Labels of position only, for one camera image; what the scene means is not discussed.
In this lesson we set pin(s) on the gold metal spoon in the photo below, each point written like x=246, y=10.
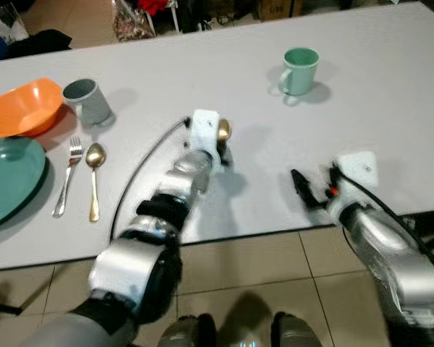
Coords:
x=223, y=130
x=95, y=155

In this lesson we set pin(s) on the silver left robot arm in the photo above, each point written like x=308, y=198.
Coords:
x=130, y=267

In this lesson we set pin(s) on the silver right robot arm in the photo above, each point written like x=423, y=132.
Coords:
x=390, y=246

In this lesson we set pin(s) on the green mug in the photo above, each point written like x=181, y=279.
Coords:
x=302, y=76

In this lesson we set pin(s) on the robot right leg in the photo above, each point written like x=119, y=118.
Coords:
x=296, y=331

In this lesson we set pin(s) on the robot leg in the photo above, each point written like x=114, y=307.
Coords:
x=188, y=331
x=296, y=331

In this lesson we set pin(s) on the grey mug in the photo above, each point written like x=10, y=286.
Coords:
x=94, y=105

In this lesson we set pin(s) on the cardboard box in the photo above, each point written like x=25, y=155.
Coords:
x=278, y=9

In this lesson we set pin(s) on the silver metal fork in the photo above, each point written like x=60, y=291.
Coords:
x=74, y=153

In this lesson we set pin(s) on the floral patterned bag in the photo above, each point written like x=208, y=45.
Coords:
x=134, y=23

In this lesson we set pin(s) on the red cloth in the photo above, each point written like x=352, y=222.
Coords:
x=152, y=6

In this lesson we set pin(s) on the robot left leg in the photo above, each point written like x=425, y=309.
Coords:
x=188, y=331

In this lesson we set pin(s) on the orange plastic bowl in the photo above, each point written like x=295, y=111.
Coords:
x=22, y=108

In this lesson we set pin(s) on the black bag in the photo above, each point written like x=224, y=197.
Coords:
x=40, y=43

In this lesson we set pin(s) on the teal plate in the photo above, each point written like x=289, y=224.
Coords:
x=11, y=181

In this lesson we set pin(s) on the white plastic bag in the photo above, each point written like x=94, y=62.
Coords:
x=7, y=25

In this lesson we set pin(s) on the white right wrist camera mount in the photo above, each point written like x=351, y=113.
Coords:
x=358, y=172

